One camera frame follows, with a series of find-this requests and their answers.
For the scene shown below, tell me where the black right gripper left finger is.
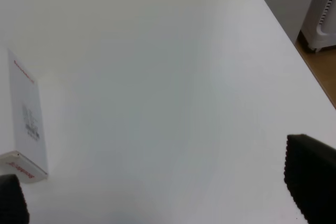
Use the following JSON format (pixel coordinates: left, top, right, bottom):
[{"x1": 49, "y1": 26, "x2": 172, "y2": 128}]
[{"x1": 1, "y1": 174, "x2": 29, "y2": 223}]

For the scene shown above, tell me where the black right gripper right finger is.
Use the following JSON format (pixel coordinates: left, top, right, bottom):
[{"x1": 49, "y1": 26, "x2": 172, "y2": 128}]
[{"x1": 284, "y1": 134, "x2": 335, "y2": 223}]

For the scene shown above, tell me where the white red-lettered carton box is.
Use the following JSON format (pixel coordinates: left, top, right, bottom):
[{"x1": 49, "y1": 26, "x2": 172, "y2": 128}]
[{"x1": 1, "y1": 48, "x2": 48, "y2": 184}]

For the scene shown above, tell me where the white slatted appliance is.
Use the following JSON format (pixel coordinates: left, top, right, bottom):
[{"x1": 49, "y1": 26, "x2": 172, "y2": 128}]
[{"x1": 301, "y1": 0, "x2": 335, "y2": 52}]

